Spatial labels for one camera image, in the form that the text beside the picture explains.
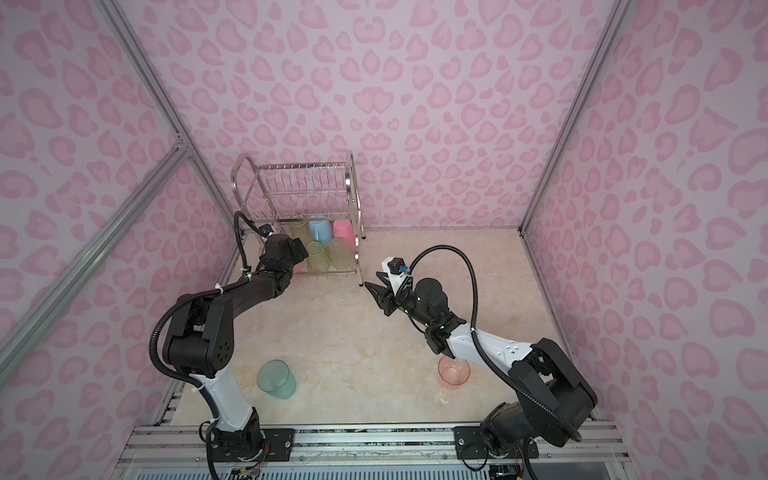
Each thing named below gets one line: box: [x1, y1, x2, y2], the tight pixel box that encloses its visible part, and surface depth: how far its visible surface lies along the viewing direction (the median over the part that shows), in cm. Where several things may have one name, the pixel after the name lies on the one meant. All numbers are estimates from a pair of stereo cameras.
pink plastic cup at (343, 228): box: [333, 219, 356, 251], surface depth 105 cm
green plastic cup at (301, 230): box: [290, 221, 313, 246], surface depth 108 cm
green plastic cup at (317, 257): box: [305, 240, 331, 273], surface depth 101 cm
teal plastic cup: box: [256, 359, 297, 399], surface depth 78 cm
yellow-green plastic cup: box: [328, 237, 355, 271], surface depth 102 cm
